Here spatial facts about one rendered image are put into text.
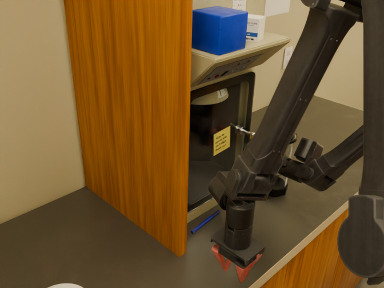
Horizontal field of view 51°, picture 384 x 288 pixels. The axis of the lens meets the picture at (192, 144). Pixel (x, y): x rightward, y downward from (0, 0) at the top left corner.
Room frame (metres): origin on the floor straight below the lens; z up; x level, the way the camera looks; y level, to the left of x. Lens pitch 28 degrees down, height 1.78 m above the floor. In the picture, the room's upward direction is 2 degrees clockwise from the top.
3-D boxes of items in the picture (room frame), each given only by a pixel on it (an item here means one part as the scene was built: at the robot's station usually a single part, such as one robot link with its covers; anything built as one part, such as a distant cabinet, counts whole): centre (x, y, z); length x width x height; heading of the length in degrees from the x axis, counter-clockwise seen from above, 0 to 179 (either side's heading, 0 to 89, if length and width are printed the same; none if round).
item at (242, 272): (0.65, -0.11, 1.14); 0.07 x 0.07 x 0.09; 46
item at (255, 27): (1.10, -0.15, 1.54); 0.05 x 0.05 x 0.06; 63
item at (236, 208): (0.67, -0.10, 1.27); 0.07 x 0.06 x 0.07; 22
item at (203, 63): (1.06, -0.12, 1.46); 0.32 x 0.12 x 0.10; 136
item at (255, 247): (0.66, -0.10, 1.21); 0.10 x 0.07 x 0.07; 46
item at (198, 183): (1.10, -0.08, 1.19); 0.30 x 0.01 x 0.40; 135
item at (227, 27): (1.00, -0.06, 1.56); 0.10 x 0.10 x 0.09; 46
